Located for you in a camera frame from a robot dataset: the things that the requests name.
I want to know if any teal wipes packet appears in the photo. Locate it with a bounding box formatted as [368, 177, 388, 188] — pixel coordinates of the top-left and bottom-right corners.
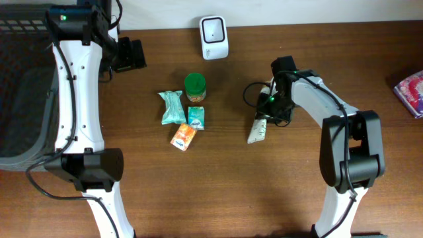
[158, 91, 186, 125]

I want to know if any orange tissue pack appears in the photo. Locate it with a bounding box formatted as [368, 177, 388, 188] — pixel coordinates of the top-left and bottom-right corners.
[171, 124, 197, 151]

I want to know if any green lid jar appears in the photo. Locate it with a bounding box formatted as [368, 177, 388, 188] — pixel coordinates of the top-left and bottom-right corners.
[184, 73, 206, 102]

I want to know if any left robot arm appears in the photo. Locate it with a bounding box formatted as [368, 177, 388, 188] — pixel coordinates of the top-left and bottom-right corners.
[41, 1, 147, 237]

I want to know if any purple red pad pack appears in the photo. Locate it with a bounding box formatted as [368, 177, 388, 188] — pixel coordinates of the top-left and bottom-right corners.
[393, 71, 422, 118]

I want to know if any white barcode scanner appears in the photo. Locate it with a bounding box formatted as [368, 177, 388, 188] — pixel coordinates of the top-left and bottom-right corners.
[199, 16, 229, 60]

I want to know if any small teal tissue pack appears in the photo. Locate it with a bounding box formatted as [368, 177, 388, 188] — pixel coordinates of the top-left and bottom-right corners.
[188, 106, 205, 130]

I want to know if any white tube with tan cap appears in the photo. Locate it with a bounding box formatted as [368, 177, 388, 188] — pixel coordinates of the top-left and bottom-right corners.
[247, 86, 272, 145]

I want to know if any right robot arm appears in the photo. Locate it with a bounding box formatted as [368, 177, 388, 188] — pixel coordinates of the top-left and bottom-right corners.
[247, 56, 385, 237]

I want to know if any grey plastic mesh basket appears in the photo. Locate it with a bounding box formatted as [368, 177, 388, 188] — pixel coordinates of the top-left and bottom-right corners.
[1, 3, 58, 171]

